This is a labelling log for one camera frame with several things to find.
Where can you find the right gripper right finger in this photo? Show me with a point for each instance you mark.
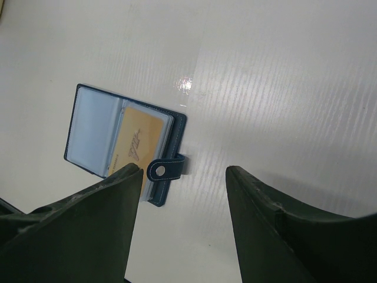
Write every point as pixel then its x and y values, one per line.
pixel 281 239

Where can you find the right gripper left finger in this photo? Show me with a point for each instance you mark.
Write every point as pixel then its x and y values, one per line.
pixel 84 237

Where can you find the blue leather card holder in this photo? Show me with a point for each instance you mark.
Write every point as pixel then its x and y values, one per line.
pixel 95 120

